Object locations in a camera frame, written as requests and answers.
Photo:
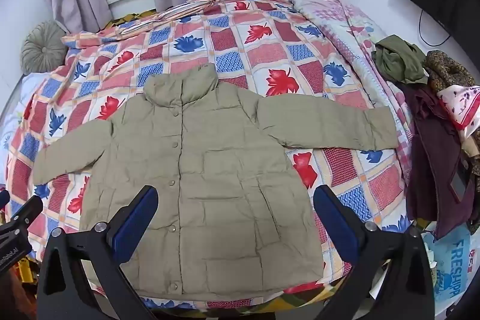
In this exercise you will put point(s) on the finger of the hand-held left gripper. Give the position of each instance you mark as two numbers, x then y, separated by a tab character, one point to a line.
28	211
3	199

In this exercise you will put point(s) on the blue white plastic bag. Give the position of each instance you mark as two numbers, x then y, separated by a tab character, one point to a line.
450	260

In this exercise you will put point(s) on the pink white scarf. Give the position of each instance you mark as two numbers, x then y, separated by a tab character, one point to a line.
463	106

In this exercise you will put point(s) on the striped folded cloth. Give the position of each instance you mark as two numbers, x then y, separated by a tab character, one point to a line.
180	12

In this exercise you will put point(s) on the olive puffer jacket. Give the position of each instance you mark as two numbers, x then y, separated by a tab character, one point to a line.
225	173

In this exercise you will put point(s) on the brown patterned garment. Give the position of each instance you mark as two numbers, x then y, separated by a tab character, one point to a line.
448	70

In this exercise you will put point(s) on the dark maroon garment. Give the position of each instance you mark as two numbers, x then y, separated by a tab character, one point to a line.
431	155

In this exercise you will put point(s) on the pale floral bed sheet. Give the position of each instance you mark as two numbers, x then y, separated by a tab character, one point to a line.
15	117

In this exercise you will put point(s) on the olive green garment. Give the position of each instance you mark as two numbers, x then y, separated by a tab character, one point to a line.
399	59

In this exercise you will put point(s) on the leaf print checked bed sheet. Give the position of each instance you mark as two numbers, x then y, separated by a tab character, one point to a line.
262	42

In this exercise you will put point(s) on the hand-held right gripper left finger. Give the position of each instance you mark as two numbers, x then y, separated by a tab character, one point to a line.
139	218

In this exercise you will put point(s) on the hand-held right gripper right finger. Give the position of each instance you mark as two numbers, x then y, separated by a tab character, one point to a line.
333	220

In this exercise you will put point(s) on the pink patterned folded quilt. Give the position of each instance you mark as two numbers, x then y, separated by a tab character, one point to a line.
337	18

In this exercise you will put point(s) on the round grey green cushion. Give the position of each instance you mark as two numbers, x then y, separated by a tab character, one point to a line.
43	48

